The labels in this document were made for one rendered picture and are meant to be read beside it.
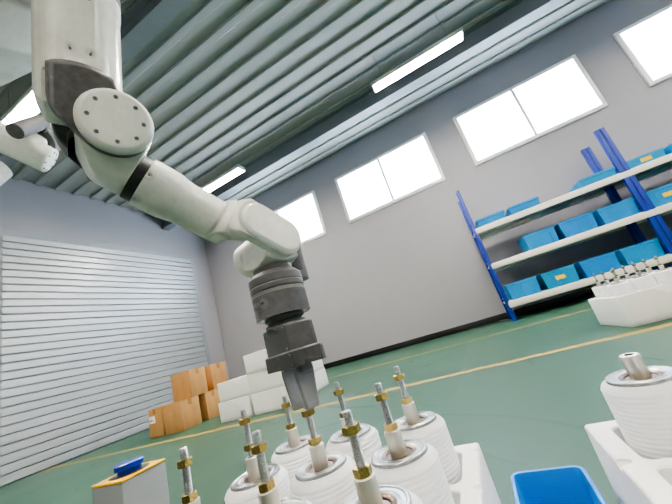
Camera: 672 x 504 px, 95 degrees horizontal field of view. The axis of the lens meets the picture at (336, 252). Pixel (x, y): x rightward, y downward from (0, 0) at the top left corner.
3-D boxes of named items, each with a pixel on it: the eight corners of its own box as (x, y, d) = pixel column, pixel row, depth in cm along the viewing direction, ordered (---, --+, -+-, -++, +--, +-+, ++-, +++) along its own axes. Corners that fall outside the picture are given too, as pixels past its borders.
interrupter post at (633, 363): (658, 379, 39) (643, 353, 40) (635, 384, 40) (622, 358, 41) (648, 375, 41) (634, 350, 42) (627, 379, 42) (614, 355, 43)
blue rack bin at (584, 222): (557, 244, 433) (550, 230, 439) (588, 233, 419) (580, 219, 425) (565, 238, 389) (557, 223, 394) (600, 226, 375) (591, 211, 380)
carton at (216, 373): (228, 384, 404) (224, 361, 412) (214, 389, 382) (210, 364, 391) (213, 389, 415) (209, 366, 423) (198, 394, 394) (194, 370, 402)
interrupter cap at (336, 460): (357, 461, 43) (355, 455, 43) (308, 489, 39) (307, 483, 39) (332, 453, 49) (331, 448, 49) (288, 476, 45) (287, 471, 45)
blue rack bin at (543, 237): (523, 255, 451) (516, 242, 456) (551, 246, 438) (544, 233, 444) (529, 250, 405) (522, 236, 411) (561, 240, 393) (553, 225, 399)
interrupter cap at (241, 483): (274, 463, 53) (273, 459, 53) (285, 474, 46) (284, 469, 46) (228, 485, 49) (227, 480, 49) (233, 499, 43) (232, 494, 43)
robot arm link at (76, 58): (24, 137, 31) (22, -67, 33) (38, 176, 41) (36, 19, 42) (156, 157, 38) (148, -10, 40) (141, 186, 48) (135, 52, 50)
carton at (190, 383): (208, 391, 372) (204, 366, 380) (192, 397, 350) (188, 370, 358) (190, 396, 381) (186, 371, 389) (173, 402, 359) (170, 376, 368)
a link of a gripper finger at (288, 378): (309, 404, 48) (299, 364, 50) (292, 412, 46) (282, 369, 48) (304, 404, 49) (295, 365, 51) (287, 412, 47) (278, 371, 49)
